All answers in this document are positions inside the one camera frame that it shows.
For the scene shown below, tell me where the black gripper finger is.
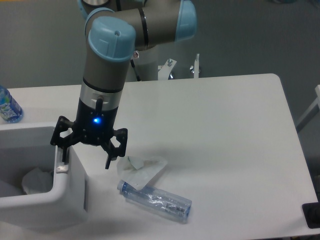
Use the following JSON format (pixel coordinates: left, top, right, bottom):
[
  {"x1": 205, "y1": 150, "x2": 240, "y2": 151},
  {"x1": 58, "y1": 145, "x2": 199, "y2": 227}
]
[
  {"x1": 50, "y1": 116, "x2": 83, "y2": 162},
  {"x1": 100, "y1": 128, "x2": 128, "y2": 170}
]

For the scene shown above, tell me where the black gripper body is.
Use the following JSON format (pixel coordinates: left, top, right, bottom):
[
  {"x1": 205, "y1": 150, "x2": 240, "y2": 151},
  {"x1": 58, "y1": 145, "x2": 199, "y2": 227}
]
[{"x1": 72, "y1": 99, "x2": 118, "y2": 146}]

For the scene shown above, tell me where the white push-button trash can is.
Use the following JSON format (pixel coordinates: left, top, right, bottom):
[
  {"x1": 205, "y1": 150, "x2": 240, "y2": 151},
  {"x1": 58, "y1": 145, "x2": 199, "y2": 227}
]
[{"x1": 0, "y1": 123, "x2": 88, "y2": 229}]

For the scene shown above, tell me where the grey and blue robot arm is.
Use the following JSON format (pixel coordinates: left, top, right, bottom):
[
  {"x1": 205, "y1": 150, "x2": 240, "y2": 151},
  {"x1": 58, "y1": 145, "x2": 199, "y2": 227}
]
[{"x1": 50, "y1": 0, "x2": 197, "y2": 166}]

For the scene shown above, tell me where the white crumpled trash inside can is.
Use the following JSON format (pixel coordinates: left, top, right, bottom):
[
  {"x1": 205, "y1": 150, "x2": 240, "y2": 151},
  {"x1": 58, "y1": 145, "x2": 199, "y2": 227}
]
[{"x1": 21, "y1": 167, "x2": 54, "y2": 195}]

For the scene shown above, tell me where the crumpled white paper wrapper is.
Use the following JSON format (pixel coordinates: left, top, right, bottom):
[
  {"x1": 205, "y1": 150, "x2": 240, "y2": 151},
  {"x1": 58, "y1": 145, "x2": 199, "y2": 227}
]
[{"x1": 116, "y1": 155, "x2": 168, "y2": 190}]

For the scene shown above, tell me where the blue labelled water bottle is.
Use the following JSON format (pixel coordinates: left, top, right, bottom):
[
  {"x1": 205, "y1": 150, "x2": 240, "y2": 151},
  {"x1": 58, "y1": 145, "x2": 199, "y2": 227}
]
[{"x1": 0, "y1": 85, "x2": 24, "y2": 124}]

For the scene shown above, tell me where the empty clear plastic bottle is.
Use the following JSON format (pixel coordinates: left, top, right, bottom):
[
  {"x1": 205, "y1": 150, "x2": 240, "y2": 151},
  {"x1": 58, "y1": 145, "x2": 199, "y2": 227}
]
[{"x1": 117, "y1": 180, "x2": 192, "y2": 223}]

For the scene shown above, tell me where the black clamp at table edge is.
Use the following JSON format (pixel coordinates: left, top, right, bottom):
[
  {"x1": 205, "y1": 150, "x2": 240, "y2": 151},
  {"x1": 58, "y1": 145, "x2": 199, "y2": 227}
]
[{"x1": 302, "y1": 202, "x2": 320, "y2": 229}]

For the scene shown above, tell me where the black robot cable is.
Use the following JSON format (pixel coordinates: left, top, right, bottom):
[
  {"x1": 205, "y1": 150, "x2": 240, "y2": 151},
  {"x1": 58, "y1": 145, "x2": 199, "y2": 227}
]
[{"x1": 129, "y1": 57, "x2": 141, "y2": 82}]

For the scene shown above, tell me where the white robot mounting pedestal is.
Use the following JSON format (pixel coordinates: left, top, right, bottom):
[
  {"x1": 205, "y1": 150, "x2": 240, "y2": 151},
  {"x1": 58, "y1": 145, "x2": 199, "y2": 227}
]
[{"x1": 124, "y1": 47, "x2": 202, "y2": 85}]

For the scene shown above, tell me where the white frame at right edge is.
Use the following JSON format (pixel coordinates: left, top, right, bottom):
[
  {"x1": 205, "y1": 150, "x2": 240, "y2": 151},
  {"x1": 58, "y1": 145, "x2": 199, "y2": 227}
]
[{"x1": 295, "y1": 85, "x2": 320, "y2": 133}]

